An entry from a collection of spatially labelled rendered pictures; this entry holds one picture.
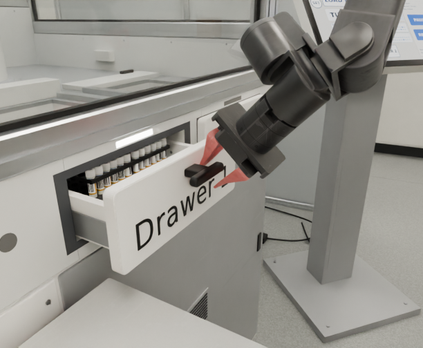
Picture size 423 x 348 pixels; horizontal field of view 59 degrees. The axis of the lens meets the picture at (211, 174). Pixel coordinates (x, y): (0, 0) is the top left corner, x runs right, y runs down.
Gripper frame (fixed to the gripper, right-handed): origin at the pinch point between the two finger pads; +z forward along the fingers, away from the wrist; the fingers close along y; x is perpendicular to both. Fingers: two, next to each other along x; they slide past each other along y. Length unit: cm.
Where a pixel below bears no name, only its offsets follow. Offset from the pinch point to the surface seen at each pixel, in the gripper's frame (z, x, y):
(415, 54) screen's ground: -20, -100, -8
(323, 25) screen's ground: -9, -82, 17
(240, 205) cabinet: 24.9, -34.4, -8.3
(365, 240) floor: 57, -145, -71
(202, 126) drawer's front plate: 5.3, -14.3, 8.8
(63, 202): 8.0, 16.6, 8.4
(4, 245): 9.2, 24.6, 7.5
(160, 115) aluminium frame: 2.8, -3.2, 12.6
